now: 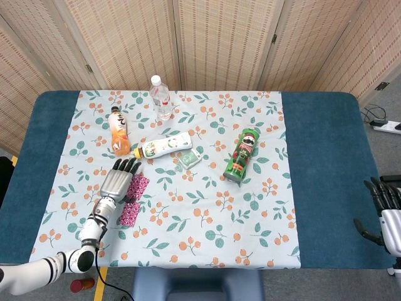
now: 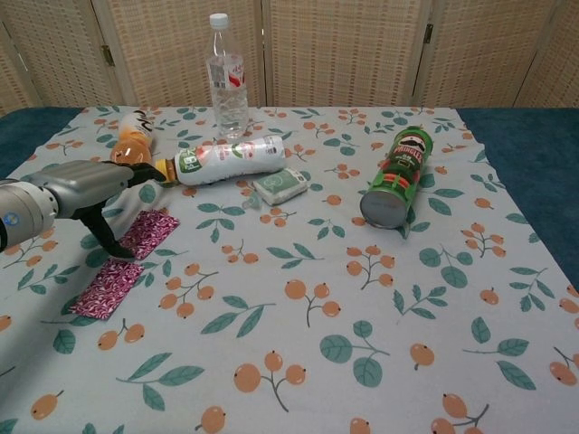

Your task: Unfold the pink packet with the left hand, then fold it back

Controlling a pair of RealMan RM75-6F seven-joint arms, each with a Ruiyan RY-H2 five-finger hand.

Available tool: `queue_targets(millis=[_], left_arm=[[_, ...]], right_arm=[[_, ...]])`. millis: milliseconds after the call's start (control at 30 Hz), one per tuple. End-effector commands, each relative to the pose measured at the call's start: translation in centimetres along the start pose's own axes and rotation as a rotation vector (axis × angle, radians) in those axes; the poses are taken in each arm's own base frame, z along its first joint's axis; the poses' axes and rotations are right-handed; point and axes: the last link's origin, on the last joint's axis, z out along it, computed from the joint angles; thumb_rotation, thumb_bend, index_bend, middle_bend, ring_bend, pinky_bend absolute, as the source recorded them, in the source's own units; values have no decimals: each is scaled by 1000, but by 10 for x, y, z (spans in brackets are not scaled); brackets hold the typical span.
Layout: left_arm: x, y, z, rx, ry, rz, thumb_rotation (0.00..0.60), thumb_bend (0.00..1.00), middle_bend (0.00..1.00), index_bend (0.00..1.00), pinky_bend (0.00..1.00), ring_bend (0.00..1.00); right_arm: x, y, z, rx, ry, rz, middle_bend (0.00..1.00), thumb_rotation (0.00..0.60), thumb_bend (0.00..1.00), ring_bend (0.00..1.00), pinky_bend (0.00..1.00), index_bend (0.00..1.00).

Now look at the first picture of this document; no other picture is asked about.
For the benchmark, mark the white yellow-capped drink bottle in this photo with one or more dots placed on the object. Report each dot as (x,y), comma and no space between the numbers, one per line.
(166,145)

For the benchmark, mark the teal table cover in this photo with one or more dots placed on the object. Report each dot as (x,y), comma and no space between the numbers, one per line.
(329,156)

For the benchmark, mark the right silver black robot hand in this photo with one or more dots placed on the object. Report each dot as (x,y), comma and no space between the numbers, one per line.
(391,232)

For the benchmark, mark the floral print tablecloth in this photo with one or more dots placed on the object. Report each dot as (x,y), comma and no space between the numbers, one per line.
(200,219)

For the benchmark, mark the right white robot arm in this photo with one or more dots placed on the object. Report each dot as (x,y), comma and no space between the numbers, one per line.
(397,266)

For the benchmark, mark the bamboo folding screen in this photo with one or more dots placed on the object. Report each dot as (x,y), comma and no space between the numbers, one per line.
(219,44)

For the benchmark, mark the green white tissue pack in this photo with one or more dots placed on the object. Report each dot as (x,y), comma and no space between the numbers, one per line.
(189,158)

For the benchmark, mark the white power strip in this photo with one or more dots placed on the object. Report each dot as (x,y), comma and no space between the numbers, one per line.
(388,126)

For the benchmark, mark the black screen hinge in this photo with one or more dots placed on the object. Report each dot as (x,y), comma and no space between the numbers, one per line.
(382,85)

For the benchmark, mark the black equipment box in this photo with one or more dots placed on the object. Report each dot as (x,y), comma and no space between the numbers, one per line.
(390,178)

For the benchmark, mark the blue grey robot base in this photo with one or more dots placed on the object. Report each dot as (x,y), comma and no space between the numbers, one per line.
(197,282)

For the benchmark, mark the black object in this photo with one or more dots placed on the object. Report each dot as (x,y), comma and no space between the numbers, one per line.
(4,178)

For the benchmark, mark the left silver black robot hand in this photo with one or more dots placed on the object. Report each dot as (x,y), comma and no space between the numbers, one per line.
(116,185)

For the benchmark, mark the green Pringles can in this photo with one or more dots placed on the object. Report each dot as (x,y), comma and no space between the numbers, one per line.
(241,156)

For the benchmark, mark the red cylinder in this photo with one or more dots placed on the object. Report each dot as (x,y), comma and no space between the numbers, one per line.
(78,285)

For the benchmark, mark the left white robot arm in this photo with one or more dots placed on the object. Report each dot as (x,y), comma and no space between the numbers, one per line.
(31,272)

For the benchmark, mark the clear water bottle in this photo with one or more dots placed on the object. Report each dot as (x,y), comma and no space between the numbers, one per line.
(160,100)

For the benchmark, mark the brass screen hinge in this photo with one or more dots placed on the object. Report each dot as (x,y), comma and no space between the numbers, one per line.
(89,68)
(274,38)

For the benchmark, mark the orange juice bottle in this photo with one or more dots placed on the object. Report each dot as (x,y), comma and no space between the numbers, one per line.
(119,131)

